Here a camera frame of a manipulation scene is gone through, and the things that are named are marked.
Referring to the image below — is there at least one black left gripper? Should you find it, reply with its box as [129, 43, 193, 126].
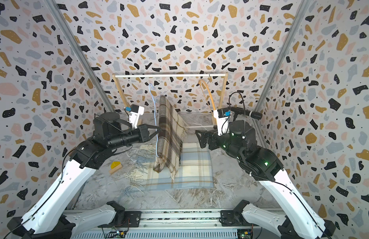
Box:
[107, 124, 162, 152]

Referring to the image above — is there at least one brown plaid scarf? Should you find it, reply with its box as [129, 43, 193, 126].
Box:
[153, 96, 187, 179]

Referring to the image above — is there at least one light blue wire hanger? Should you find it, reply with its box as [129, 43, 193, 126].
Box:
[148, 83, 158, 157]

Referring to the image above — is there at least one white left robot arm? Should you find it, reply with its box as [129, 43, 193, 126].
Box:
[8, 112, 160, 239]

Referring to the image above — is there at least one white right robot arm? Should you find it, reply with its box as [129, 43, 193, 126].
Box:
[195, 120, 336, 239]

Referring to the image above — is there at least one blue plaid scarf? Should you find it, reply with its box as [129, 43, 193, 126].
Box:
[121, 143, 214, 197]

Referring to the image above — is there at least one orange wooden hanger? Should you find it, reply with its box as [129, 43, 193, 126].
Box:
[198, 79, 216, 123]

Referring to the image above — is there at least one black microphone on stand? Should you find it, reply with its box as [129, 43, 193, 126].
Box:
[230, 107, 263, 121]

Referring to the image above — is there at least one yellow block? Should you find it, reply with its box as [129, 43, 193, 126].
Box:
[111, 161, 123, 169]

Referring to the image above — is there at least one wooden block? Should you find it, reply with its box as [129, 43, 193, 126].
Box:
[109, 164, 123, 175]

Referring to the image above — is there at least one wooden clothes rack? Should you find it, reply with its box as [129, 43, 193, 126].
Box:
[113, 72, 228, 116]

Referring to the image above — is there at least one green circuit board right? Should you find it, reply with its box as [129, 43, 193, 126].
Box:
[237, 229, 253, 239]

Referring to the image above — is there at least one green circuit board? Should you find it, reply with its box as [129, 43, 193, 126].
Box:
[237, 229, 253, 239]
[107, 227, 127, 239]

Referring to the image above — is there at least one green circuit board left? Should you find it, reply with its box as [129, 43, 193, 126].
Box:
[107, 227, 127, 239]

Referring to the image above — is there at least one aluminium corner profile left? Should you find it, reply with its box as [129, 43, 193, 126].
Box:
[44, 0, 115, 112]

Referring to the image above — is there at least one aluminium corner profile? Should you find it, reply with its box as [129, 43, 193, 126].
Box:
[44, 0, 115, 112]
[255, 0, 312, 112]

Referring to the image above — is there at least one aluminium corner profile right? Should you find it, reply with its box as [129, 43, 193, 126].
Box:
[255, 0, 312, 112]

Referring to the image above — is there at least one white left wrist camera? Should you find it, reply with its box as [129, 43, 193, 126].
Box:
[124, 104, 145, 128]

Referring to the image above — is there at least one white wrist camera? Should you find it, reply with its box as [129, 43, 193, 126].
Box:
[124, 104, 145, 128]
[213, 108, 231, 136]

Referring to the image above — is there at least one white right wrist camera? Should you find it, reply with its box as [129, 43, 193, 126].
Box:
[213, 108, 231, 136]

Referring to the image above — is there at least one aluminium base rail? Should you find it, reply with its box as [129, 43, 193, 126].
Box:
[52, 208, 308, 239]

